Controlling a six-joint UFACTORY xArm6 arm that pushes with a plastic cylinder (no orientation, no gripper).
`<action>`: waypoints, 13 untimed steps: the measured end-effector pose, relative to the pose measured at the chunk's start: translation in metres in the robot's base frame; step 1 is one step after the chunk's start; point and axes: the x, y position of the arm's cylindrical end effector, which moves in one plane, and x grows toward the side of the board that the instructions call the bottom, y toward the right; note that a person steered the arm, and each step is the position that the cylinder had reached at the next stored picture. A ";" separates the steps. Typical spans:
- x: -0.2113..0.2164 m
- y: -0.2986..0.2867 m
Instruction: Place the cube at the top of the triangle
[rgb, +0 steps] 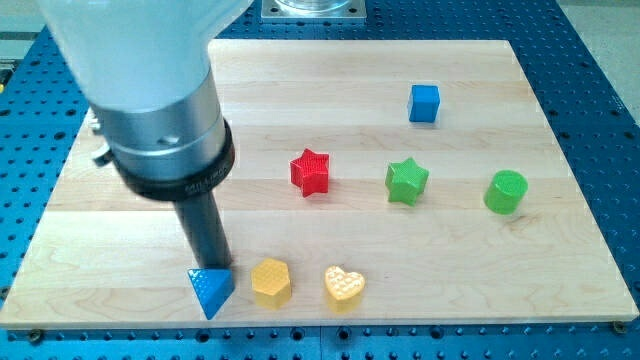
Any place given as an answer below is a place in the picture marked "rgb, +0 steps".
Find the blue cube block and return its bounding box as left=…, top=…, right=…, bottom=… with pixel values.
left=408, top=84, right=440, bottom=123

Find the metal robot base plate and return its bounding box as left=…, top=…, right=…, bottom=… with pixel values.
left=261, top=0, right=367, bottom=22

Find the yellow heart block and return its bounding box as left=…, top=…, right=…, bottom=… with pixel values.
left=324, top=265, right=366, bottom=314

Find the green cylinder block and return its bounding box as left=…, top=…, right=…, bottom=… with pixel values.
left=483, top=170, right=528, bottom=215

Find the yellow hexagon block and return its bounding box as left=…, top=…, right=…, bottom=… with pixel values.
left=251, top=258, right=292, bottom=310

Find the green star block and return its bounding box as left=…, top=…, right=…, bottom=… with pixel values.
left=385, top=157, right=430, bottom=206

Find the blue triangle block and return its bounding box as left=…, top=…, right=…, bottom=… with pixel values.
left=188, top=269, right=235, bottom=320

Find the red star block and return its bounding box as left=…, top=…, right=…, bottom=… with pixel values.
left=290, top=148, right=330, bottom=197

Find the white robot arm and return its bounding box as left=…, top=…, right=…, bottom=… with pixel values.
left=38, top=0, right=251, bottom=201

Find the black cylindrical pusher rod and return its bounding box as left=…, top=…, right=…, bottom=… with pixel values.
left=174, top=192, right=232, bottom=269

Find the wooden board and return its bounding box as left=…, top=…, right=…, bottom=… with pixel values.
left=1, top=39, right=638, bottom=330

